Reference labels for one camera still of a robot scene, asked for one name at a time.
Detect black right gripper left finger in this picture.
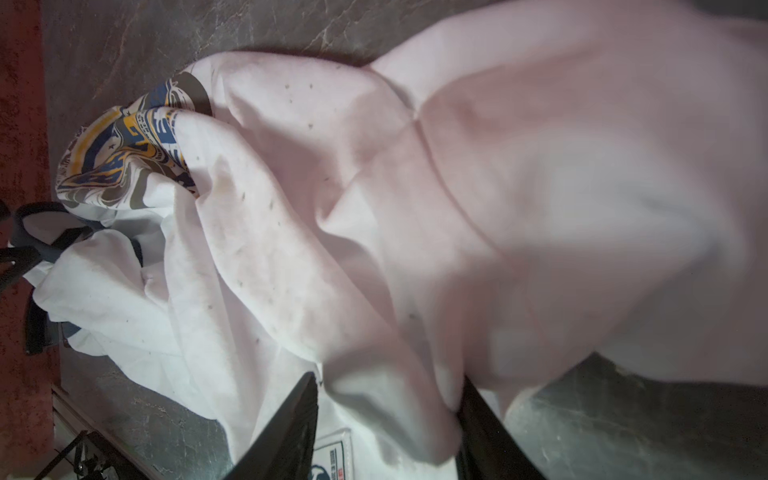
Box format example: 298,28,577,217
224,372,318,480

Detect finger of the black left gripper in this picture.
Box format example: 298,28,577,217
1,201,90,356

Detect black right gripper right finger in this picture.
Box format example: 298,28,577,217
455,378,546,480

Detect white tank top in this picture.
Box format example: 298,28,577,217
29,1,767,479

